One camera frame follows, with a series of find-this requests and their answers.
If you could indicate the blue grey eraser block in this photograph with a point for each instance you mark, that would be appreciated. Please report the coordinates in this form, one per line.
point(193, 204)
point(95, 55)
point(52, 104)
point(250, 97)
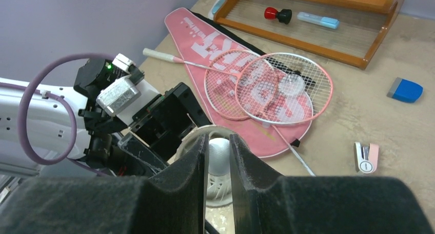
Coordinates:
point(405, 91)

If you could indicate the light blue packaged item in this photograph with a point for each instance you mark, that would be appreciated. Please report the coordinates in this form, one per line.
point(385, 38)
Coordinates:
point(216, 6)

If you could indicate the wooden three-tier shelf rack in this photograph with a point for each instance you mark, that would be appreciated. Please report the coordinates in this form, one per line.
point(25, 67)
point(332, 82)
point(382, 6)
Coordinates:
point(363, 25)

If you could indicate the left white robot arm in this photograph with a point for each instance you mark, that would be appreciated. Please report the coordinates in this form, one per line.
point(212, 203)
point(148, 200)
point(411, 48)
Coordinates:
point(96, 111)

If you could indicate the white feather shuttlecock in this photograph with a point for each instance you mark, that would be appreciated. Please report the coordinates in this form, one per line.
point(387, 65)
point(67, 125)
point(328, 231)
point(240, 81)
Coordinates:
point(219, 191)

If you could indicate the light blue glue stick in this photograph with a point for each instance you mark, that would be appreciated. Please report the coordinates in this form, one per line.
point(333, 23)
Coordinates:
point(323, 21)

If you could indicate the pink racket cover bag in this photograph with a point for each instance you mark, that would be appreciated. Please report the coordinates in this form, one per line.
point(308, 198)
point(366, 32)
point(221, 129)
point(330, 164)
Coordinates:
point(200, 40)

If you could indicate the black shuttlecock tube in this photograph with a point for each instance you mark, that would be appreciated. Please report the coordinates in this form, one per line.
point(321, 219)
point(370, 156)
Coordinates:
point(190, 144)

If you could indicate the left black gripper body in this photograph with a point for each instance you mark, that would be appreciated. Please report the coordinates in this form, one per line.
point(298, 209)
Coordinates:
point(157, 124)

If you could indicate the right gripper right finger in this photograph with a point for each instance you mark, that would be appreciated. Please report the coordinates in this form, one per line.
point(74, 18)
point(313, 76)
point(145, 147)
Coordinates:
point(265, 201)

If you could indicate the white pink small clip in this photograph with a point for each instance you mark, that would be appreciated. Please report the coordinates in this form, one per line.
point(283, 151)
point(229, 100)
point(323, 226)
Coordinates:
point(366, 157)

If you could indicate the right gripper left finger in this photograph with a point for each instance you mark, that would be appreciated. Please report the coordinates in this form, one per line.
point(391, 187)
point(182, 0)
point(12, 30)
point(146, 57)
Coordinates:
point(77, 205)

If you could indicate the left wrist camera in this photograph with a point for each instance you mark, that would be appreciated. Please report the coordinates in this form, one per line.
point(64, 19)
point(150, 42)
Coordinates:
point(123, 91)

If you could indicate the pink badminton racket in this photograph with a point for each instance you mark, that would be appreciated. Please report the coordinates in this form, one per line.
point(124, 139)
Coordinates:
point(274, 109)
point(229, 78)

